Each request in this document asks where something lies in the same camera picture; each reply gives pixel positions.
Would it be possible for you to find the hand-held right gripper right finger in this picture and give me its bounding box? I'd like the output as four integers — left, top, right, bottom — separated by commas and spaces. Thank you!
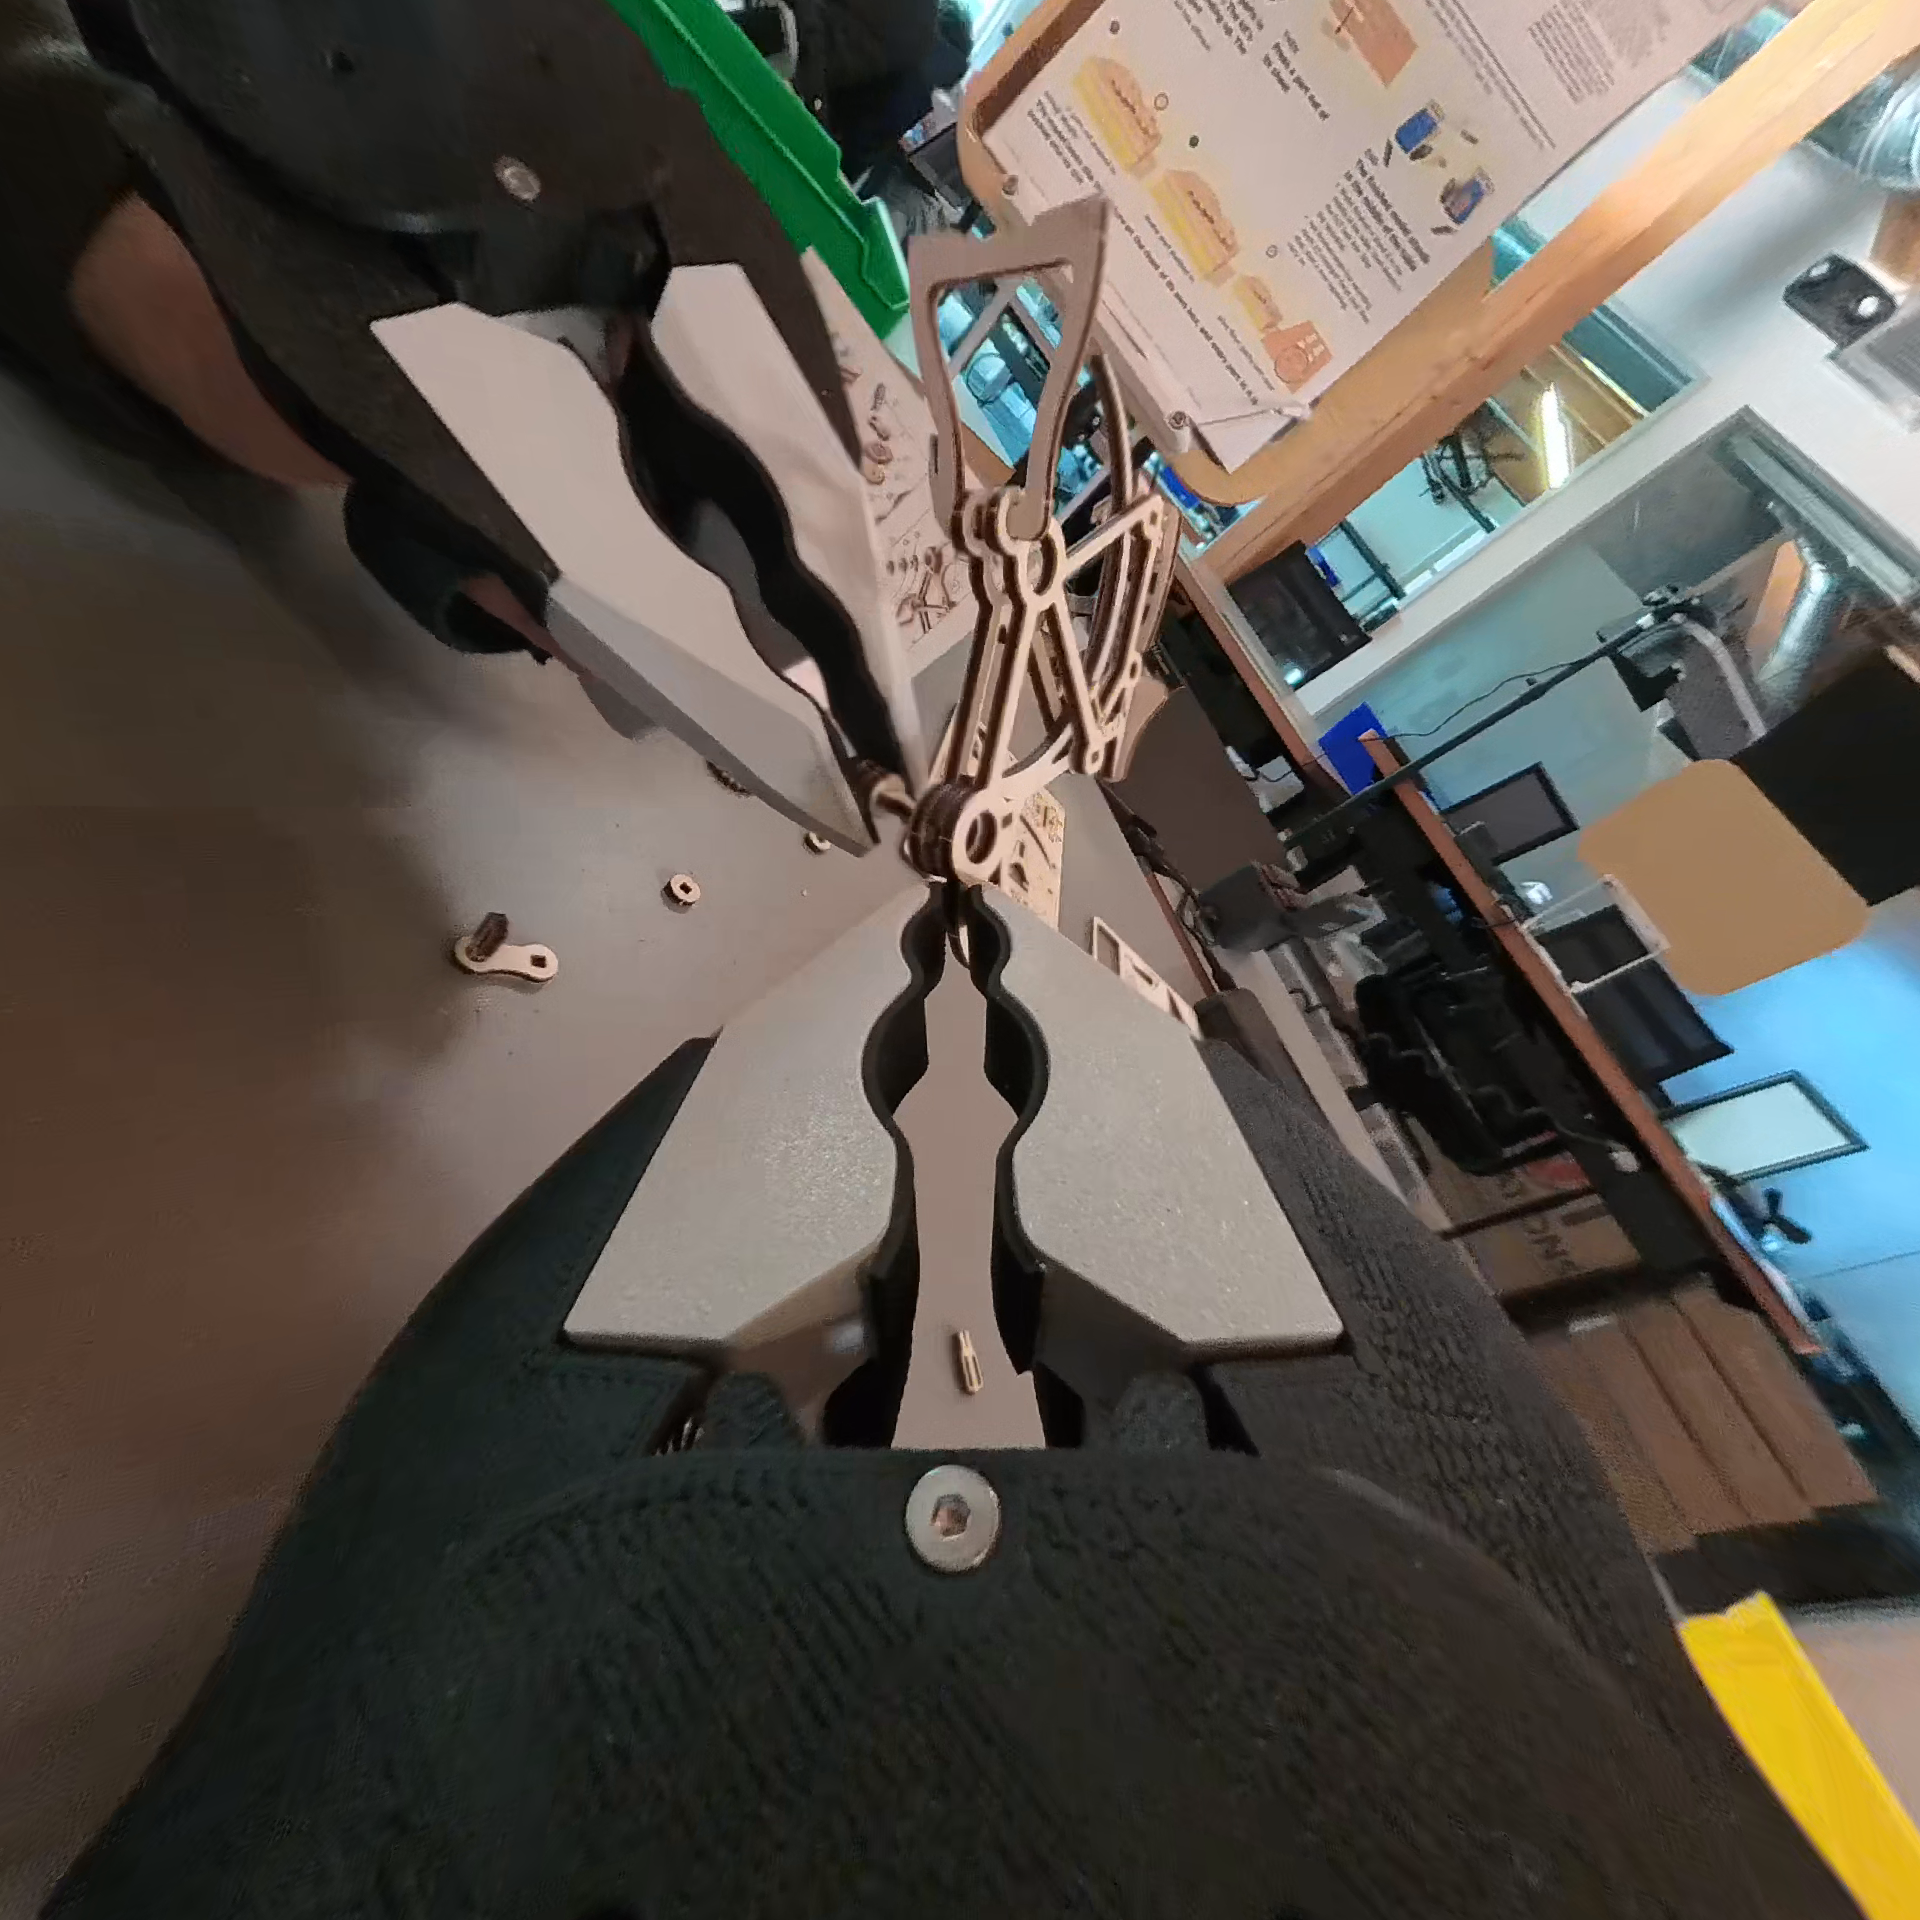
965, 881, 1350, 1381

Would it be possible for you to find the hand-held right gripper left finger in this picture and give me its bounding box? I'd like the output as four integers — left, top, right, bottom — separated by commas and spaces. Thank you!
564, 881, 950, 1368

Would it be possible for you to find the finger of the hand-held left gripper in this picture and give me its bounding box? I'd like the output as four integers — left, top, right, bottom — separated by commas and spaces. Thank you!
370, 297, 881, 854
630, 262, 924, 794

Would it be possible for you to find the wooden model frame assembly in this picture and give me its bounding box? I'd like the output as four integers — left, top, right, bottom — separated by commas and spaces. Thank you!
899, 193, 1191, 963

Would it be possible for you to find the wooden crank link with peg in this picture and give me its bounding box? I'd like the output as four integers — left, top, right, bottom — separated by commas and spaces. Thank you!
453, 911, 564, 988

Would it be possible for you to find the person's left forearm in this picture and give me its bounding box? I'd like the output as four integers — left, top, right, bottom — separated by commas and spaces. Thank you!
0, 0, 167, 390

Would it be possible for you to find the wooden parts sheet mostly full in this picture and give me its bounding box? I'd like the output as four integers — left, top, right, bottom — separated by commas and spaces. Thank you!
1011, 785, 1070, 910

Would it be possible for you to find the person's left hand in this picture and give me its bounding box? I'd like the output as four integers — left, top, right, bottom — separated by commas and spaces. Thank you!
67, 194, 566, 667

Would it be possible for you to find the white instruction booklet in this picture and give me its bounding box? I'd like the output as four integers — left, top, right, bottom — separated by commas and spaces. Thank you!
801, 247, 970, 708

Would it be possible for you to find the green plastic bin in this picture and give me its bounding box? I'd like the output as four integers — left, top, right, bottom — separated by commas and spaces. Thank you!
608, 0, 914, 345

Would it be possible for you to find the black office chair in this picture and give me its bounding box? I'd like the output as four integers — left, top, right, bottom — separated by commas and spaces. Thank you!
1350, 961, 1647, 1188

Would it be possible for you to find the long brown office desk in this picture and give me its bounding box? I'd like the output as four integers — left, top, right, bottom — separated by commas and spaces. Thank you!
1357, 731, 1825, 1357

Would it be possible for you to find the black computer monitor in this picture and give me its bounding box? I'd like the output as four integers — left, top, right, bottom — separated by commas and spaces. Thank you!
1445, 762, 1579, 867
1660, 1069, 1869, 1190
1230, 541, 1374, 687

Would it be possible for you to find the large brown cardboard box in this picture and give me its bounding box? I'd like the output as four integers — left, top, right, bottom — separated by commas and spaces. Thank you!
1528, 1274, 1887, 1563

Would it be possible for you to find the printed instruction sheet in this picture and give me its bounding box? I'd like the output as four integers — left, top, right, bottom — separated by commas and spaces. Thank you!
976, 0, 1778, 474

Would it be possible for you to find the wooden shelf beam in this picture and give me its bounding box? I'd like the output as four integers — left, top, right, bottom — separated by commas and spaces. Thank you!
959, 0, 1920, 589

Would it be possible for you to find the yellow board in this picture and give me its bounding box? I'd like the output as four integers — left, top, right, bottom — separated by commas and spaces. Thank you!
1677, 1587, 1920, 1920

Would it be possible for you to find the silver ventilation duct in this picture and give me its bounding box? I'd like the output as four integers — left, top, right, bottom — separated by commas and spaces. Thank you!
1746, 518, 1920, 723
1800, 50, 1920, 194

